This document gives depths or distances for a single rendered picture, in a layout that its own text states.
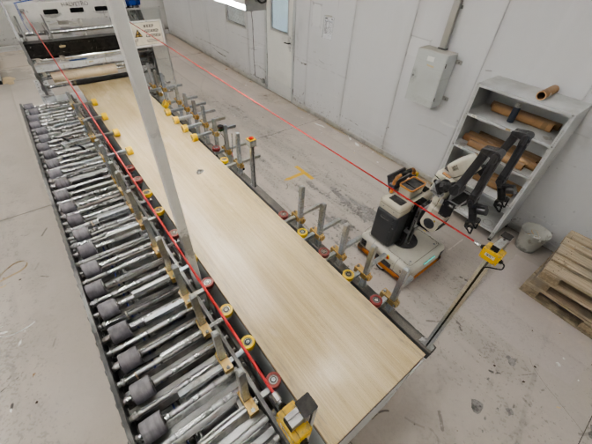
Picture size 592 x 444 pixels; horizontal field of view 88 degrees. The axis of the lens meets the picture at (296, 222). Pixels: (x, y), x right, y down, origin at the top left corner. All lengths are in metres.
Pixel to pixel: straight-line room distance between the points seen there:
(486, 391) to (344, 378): 1.60
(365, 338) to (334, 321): 0.20
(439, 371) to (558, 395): 0.91
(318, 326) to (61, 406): 2.03
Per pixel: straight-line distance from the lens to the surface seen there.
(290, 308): 1.96
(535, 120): 3.98
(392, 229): 3.08
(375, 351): 1.91
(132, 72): 1.45
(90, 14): 5.67
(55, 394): 3.19
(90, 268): 2.56
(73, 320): 3.48
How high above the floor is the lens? 2.58
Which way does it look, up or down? 43 degrees down
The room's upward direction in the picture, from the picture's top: 3 degrees clockwise
